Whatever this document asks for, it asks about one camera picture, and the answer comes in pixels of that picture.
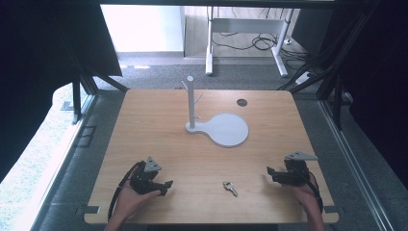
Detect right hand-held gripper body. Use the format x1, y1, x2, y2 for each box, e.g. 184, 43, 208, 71
273, 151, 319, 188

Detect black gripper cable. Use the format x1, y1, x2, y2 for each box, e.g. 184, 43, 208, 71
107, 160, 146, 222
302, 169, 324, 215

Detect person's right hand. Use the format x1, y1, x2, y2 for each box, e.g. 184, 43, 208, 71
290, 179, 323, 215

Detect white desk frame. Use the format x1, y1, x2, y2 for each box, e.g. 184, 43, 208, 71
205, 6, 294, 78

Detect silver key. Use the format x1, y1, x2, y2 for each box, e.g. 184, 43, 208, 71
222, 181, 239, 198

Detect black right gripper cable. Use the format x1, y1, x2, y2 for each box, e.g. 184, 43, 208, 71
302, 169, 324, 215

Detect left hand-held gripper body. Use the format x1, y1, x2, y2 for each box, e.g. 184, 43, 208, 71
129, 156, 164, 195

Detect dark curtain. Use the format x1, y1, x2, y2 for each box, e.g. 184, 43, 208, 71
0, 0, 123, 183
320, 0, 408, 191

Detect person's left hand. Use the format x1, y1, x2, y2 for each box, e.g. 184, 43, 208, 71
113, 184, 162, 224

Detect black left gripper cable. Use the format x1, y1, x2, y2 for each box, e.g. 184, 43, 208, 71
107, 160, 146, 222

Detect black metal stand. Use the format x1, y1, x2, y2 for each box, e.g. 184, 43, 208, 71
277, 0, 383, 131
62, 47, 130, 125

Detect white power strip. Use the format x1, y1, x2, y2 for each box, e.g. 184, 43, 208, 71
294, 70, 315, 86

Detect white key stand with pegs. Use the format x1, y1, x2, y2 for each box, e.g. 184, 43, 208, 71
181, 75, 250, 149

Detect black floor cables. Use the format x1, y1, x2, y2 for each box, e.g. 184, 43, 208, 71
212, 30, 311, 70

